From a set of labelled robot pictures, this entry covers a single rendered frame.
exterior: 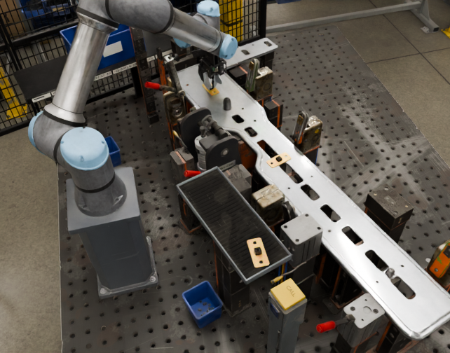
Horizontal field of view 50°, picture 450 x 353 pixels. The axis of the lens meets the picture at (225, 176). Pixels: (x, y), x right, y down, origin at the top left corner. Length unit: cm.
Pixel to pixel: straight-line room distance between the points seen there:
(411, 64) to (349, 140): 192
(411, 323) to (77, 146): 98
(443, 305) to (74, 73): 116
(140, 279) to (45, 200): 149
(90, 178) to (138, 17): 44
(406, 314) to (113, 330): 91
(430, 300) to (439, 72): 279
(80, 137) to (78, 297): 66
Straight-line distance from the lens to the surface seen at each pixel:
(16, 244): 294
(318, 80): 253
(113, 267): 162
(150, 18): 130
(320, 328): 117
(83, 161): 129
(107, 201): 140
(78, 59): 137
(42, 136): 141
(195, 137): 162
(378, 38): 429
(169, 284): 173
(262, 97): 203
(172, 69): 178
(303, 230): 134
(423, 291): 144
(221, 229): 127
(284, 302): 116
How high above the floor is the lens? 218
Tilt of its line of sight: 48 degrees down
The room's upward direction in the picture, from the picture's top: 3 degrees counter-clockwise
